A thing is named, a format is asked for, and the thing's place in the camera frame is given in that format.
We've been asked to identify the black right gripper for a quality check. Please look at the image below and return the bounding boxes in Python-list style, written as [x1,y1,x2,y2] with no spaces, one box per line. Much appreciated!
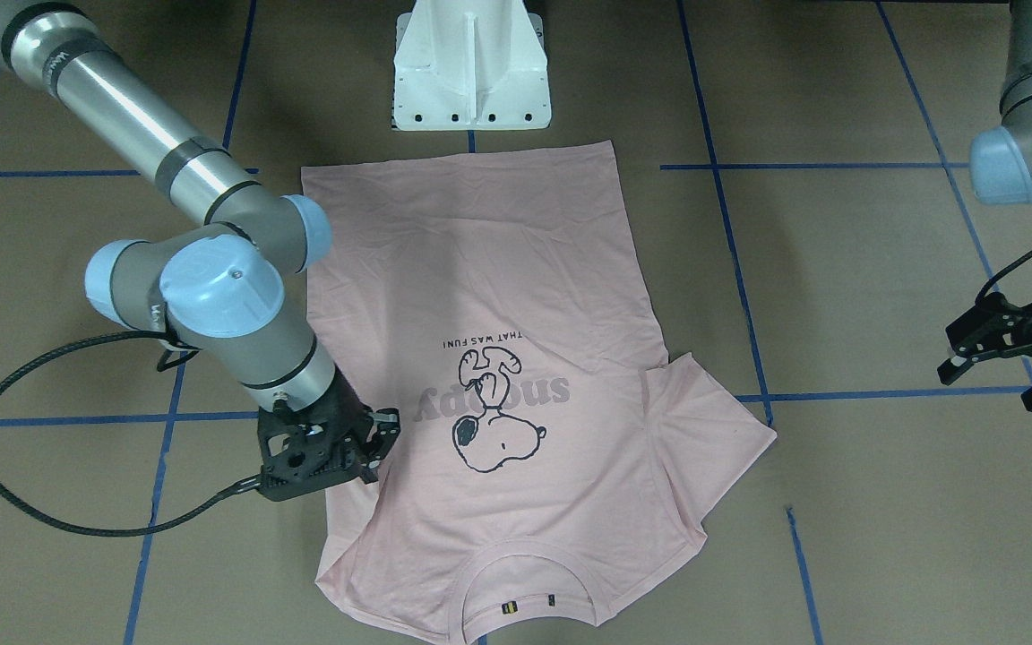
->
[257,374,401,502]

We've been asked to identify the pink Snoopy t-shirt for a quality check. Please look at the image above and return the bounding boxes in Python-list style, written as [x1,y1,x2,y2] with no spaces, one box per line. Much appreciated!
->
[300,142,777,644]

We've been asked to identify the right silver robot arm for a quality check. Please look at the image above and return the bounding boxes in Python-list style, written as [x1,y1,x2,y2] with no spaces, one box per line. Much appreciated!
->
[0,1,399,501]

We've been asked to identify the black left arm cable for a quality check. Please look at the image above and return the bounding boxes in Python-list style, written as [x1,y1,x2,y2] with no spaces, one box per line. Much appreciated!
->
[975,218,1032,305]

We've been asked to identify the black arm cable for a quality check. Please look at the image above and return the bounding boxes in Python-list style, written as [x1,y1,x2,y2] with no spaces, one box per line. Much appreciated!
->
[0,331,266,538]
[975,218,1032,305]

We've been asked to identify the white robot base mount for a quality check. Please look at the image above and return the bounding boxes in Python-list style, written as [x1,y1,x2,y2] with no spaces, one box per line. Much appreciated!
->
[391,1,553,132]

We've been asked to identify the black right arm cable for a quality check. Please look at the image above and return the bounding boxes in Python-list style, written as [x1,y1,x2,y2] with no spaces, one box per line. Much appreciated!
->
[0,331,266,538]

